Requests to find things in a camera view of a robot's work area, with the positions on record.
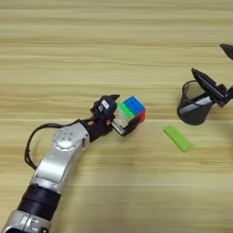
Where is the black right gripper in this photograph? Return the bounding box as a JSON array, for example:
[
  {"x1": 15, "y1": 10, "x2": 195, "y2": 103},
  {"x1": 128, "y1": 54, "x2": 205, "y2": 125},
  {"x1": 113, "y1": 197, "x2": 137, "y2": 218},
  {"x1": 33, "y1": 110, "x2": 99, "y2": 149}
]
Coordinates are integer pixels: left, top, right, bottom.
[{"x1": 190, "y1": 43, "x2": 233, "y2": 108}]

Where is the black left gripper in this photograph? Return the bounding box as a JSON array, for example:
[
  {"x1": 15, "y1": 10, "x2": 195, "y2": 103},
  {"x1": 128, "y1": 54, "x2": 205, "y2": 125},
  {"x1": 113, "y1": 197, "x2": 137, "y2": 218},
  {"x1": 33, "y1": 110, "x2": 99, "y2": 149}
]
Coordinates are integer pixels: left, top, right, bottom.
[{"x1": 85, "y1": 94, "x2": 144, "y2": 143}]

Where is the multicolour puzzle cube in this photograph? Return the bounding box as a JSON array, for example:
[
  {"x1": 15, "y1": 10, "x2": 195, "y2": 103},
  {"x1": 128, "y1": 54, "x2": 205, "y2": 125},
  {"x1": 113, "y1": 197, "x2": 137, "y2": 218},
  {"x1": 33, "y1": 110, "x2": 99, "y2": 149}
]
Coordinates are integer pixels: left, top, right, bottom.
[{"x1": 116, "y1": 96, "x2": 147, "y2": 130}]

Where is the black mesh pen cup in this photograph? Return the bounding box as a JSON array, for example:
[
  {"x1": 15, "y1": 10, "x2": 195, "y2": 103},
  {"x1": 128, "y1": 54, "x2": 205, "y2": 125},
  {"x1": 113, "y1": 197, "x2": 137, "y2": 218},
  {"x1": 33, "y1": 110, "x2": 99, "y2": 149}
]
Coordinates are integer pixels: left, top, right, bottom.
[{"x1": 177, "y1": 79, "x2": 215, "y2": 127}]

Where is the green rectangular block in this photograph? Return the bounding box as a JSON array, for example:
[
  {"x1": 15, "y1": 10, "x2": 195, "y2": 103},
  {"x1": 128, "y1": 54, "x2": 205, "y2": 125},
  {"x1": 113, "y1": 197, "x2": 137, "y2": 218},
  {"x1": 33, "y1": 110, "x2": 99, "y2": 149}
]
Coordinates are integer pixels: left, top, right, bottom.
[{"x1": 163, "y1": 124, "x2": 193, "y2": 153}]

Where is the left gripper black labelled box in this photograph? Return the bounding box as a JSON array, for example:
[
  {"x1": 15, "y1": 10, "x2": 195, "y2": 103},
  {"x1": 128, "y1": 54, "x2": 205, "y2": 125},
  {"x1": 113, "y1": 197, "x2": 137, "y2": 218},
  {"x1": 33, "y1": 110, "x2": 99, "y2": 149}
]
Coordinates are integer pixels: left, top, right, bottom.
[{"x1": 91, "y1": 95, "x2": 118, "y2": 122}]

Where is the black marker with white label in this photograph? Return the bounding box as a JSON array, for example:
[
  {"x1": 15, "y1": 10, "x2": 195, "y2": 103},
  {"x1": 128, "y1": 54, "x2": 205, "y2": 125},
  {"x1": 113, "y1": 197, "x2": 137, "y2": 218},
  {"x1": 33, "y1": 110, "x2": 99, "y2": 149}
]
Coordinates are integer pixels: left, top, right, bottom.
[{"x1": 177, "y1": 94, "x2": 217, "y2": 116}]

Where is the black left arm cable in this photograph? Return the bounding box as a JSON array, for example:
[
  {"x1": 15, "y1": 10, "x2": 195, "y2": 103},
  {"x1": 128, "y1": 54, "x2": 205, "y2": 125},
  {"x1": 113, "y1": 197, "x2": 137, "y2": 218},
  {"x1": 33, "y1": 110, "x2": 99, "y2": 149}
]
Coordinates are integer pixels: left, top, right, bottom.
[{"x1": 24, "y1": 118, "x2": 85, "y2": 171}]

